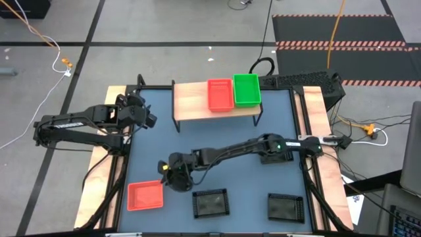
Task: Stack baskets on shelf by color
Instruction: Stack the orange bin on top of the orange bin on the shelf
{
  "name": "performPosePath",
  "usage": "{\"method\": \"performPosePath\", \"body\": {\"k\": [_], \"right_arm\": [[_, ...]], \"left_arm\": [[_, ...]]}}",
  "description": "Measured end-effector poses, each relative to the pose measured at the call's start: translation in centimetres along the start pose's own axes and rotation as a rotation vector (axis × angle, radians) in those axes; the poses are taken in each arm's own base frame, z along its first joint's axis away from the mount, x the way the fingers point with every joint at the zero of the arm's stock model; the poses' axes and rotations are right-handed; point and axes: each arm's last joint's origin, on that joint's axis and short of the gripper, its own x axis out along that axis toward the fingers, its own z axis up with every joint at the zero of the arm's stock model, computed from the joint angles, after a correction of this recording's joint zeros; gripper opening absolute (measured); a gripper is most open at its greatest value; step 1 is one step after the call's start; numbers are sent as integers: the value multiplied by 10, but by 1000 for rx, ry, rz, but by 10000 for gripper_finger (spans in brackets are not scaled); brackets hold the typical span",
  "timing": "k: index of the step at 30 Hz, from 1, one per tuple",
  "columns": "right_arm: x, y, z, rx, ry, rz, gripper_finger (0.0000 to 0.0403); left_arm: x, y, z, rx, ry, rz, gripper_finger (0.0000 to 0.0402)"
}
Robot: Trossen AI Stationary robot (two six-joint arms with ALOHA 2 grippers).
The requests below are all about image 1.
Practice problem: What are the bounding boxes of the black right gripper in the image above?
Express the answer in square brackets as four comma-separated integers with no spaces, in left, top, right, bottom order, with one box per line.
[157,151,198,193]

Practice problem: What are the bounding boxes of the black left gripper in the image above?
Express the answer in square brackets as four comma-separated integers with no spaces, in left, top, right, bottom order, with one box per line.
[114,92,159,130]

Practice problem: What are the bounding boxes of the orange plastic slotted basket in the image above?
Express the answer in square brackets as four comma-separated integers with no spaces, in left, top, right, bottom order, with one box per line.
[207,78,235,113]
[126,179,165,212]

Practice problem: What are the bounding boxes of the black plastic slotted basket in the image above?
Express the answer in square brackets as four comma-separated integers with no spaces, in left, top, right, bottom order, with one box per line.
[266,192,306,225]
[191,188,231,220]

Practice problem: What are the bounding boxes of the green plastic slotted basket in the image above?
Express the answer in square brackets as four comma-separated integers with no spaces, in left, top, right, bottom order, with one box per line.
[232,72,263,109]

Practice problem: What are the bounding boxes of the wooden shelf with black legs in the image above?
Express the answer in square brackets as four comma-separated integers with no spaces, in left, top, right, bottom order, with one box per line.
[170,79,265,134]

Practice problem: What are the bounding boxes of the wooden table side board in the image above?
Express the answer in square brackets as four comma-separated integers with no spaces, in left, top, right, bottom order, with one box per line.
[293,86,355,232]
[73,85,134,230]

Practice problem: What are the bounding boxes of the small grey bar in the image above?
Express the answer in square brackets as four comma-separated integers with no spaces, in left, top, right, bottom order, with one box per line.
[0,66,19,78]

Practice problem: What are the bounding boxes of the black box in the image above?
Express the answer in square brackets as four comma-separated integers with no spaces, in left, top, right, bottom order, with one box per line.
[0,0,52,20]

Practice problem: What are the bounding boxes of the black perforated computer case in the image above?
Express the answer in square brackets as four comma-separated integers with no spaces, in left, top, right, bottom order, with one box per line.
[257,68,347,113]

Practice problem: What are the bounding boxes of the white paper sheet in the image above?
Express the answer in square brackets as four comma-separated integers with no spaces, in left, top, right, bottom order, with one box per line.
[341,173,366,226]

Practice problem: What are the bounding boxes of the yellow power plug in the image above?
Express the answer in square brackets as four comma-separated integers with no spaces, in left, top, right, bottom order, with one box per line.
[359,122,377,137]

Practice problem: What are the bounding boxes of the grey desk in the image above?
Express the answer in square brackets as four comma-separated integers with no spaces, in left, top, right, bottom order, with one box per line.
[375,182,421,237]

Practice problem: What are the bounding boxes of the black mat with striped edges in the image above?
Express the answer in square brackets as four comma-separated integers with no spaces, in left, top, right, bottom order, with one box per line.
[271,13,421,88]

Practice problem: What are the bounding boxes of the grey monitor back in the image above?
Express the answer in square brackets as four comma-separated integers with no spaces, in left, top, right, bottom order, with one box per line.
[399,99,421,199]

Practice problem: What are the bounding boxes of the black keyboard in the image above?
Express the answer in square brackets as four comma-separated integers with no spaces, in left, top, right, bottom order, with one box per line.
[389,204,421,237]

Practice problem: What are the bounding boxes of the white cable with plug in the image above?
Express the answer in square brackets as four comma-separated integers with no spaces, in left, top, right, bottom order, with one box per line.
[0,0,73,151]

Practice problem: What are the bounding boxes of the orange cable with orange plug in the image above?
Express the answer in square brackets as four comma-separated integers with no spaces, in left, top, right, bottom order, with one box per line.
[0,0,74,68]

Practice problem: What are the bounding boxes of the black floor cable with loop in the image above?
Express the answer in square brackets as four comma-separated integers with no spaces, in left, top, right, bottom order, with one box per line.
[247,0,277,78]

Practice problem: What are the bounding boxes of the thin black coiled cable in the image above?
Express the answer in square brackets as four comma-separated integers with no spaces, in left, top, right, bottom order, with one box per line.
[226,0,254,11]

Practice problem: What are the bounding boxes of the short white cable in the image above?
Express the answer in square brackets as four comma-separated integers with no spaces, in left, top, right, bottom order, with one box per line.
[351,127,389,147]

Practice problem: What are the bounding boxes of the orange floor cable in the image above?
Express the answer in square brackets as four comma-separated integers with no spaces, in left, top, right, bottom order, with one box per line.
[326,0,347,70]

